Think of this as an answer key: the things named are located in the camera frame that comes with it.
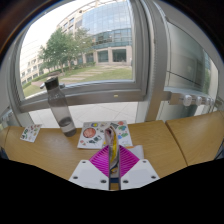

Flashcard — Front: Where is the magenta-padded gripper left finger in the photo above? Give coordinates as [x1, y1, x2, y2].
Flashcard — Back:
[68, 144, 111, 191]

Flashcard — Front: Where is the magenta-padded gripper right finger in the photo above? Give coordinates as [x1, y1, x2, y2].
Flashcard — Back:
[118, 144, 160, 190]

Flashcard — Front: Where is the white owl print towel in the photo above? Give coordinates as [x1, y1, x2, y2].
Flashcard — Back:
[104, 125, 145, 179]

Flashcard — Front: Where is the large sticker sheet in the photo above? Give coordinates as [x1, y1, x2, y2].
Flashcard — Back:
[77, 120, 134, 150]

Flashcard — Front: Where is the clear bottle with black cap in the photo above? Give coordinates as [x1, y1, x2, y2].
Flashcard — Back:
[44, 76, 78, 138]

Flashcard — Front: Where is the small sticker sheet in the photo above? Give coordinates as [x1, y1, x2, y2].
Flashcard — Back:
[19, 123, 43, 144]

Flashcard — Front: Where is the green tree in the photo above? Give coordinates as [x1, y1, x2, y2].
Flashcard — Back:
[39, 27, 94, 73]

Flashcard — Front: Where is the glass office building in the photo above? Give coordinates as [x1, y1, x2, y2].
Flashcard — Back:
[56, 1, 134, 66]

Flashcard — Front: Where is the grey rail with white sockets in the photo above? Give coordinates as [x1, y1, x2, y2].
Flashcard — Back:
[163, 87, 218, 108]

